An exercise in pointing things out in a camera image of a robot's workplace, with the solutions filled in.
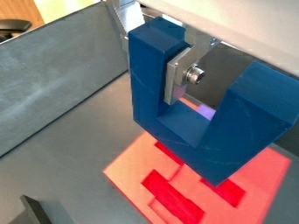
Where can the red puzzle board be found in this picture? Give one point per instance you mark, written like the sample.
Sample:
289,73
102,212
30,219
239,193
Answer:
172,195

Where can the purple U-shaped block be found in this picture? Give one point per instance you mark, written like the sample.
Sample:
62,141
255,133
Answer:
206,111

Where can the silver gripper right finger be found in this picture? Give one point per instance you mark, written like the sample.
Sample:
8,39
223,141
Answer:
182,67

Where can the black office chair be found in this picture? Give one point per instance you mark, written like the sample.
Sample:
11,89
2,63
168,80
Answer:
11,26

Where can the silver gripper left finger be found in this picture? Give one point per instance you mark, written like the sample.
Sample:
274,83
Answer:
126,11

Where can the blue U-shaped block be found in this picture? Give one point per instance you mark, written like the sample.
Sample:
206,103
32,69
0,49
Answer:
257,112

